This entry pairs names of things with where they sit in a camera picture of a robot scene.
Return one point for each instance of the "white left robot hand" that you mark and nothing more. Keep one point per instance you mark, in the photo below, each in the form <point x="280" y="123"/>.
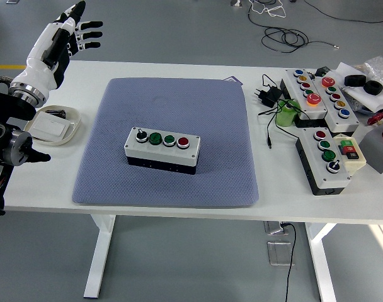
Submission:
<point x="40" y="50"/>

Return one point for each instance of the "four-button control box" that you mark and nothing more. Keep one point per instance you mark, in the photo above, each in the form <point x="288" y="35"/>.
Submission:
<point x="163" y="154"/>
<point x="331" y="179"/>

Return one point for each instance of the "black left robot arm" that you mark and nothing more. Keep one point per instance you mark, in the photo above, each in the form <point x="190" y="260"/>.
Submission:
<point x="9" y="104"/>

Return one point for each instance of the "five-button box, mushroom at end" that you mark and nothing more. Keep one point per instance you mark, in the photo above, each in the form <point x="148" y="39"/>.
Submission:
<point x="319" y="111"/>

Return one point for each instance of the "five-button box, mushroom at head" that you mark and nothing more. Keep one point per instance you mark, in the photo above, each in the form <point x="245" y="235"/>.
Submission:
<point x="349" y="124"/>

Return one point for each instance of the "dark metal bolt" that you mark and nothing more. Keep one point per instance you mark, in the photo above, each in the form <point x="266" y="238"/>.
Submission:
<point x="54" y="112"/>

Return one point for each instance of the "cream oval tray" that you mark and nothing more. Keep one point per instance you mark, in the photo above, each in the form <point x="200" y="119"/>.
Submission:
<point x="73" y="121"/>

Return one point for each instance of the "blue-grey textured mat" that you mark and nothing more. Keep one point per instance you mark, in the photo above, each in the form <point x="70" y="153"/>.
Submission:
<point x="210" y="110"/>

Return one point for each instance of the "white table leg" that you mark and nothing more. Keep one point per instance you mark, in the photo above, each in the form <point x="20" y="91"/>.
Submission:
<point x="320" y="267"/>
<point x="98" y="258"/>

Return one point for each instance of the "green plastic cylinder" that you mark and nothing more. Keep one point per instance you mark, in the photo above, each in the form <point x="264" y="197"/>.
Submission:
<point x="284" y="118"/>

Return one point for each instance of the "clear floor socket cover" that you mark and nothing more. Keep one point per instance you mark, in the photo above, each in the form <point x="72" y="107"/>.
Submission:
<point x="278" y="253"/>

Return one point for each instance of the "white paper sheet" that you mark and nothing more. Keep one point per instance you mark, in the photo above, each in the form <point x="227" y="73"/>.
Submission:
<point x="372" y="100"/>

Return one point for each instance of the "clear bubble wrap bag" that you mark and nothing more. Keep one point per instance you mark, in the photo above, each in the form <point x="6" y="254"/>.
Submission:
<point x="379" y="67"/>

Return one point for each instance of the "red knob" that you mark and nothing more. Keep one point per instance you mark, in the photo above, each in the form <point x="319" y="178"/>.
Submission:
<point x="375" y="119"/>

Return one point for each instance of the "grey block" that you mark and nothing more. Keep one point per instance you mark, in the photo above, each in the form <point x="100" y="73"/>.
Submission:
<point x="375" y="151"/>

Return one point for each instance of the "white wall switch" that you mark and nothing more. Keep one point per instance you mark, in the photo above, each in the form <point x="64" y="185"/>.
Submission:
<point x="49" y="127"/>

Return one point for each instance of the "cream three-button switch box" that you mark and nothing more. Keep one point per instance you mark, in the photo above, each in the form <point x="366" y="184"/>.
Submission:
<point x="356" y="163"/>

